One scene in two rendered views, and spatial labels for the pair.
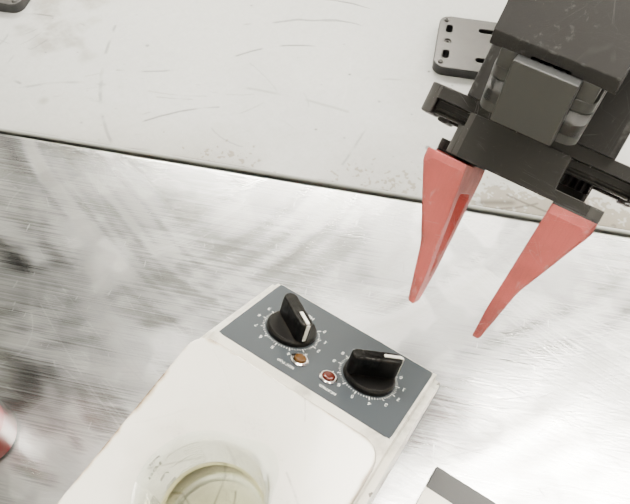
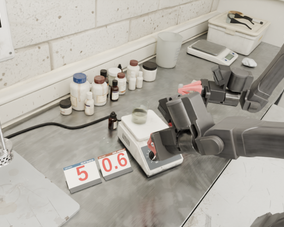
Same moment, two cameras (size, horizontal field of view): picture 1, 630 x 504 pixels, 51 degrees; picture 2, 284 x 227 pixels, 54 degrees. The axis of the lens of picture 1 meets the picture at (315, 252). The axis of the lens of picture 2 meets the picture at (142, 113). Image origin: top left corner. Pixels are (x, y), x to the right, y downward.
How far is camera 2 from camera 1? 0.71 m
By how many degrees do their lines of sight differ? 70
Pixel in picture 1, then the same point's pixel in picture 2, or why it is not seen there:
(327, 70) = (257, 206)
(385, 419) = (144, 150)
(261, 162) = (222, 177)
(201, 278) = (192, 156)
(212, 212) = (209, 163)
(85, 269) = not seen: hidden behind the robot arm
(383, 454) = (138, 144)
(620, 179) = (156, 135)
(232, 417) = (154, 127)
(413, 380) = (149, 164)
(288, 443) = (146, 130)
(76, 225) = not seen: hidden behind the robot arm
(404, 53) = not seen: outside the picture
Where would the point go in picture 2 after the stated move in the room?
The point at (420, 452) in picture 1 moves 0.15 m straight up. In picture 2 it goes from (137, 170) to (143, 131)
